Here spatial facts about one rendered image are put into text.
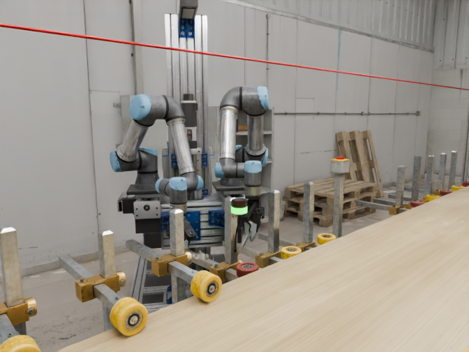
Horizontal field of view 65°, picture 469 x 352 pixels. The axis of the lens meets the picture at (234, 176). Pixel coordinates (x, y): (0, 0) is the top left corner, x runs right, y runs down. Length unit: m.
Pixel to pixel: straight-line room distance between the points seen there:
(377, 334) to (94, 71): 3.46
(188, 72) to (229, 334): 1.65
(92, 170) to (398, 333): 3.33
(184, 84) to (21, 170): 1.97
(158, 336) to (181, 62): 1.67
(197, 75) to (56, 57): 1.85
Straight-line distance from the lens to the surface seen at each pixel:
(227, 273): 1.45
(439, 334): 1.13
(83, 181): 3.93
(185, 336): 1.02
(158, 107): 1.79
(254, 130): 2.01
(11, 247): 1.09
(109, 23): 4.10
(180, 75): 2.32
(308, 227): 1.82
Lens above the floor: 1.44
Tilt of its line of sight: 9 degrees down
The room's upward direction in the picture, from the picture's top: straight up
